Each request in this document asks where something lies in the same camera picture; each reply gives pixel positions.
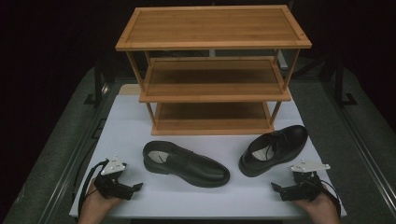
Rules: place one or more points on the grey metal rail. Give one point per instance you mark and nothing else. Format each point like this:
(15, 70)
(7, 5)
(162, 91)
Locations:
(364, 149)
(77, 155)

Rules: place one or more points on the wooden three-tier shoe rack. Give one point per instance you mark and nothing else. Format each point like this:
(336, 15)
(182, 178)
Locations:
(211, 28)

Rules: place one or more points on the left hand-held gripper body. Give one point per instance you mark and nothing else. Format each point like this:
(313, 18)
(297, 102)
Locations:
(112, 186)

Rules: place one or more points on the person's left hand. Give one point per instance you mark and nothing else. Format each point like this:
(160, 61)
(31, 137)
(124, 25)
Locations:
(96, 205)

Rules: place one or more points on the black metal stand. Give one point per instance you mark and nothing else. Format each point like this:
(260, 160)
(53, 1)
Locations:
(339, 84)
(98, 84)

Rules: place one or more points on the person's right hand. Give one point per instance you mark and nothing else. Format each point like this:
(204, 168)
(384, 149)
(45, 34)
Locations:
(320, 208)

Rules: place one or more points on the black leather lace-up shoe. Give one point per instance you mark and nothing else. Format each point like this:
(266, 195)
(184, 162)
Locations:
(289, 140)
(193, 168)

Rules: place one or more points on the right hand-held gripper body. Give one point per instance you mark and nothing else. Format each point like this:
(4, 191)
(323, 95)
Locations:
(305, 189)

